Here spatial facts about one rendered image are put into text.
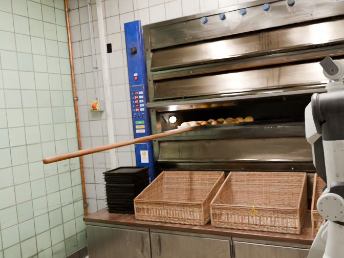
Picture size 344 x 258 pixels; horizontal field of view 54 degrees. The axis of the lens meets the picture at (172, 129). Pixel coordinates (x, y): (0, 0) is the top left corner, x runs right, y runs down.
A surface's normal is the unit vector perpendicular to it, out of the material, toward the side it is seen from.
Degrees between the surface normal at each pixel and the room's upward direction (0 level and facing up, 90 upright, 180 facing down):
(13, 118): 90
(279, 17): 90
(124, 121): 90
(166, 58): 70
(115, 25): 90
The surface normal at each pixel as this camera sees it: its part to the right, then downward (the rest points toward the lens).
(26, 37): 0.88, -0.05
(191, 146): -0.47, -0.26
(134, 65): -0.47, 0.08
